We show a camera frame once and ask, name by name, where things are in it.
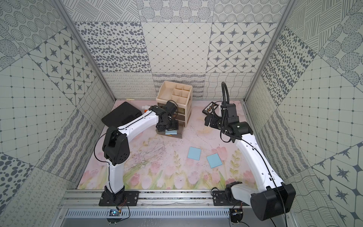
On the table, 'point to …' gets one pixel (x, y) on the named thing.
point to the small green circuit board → (115, 212)
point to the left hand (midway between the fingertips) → (178, 130)
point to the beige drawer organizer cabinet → (182, 94)
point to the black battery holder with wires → (211, 107)
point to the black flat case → (121, 115)
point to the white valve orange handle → (145, 108)
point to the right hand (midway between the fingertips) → (213, 122)
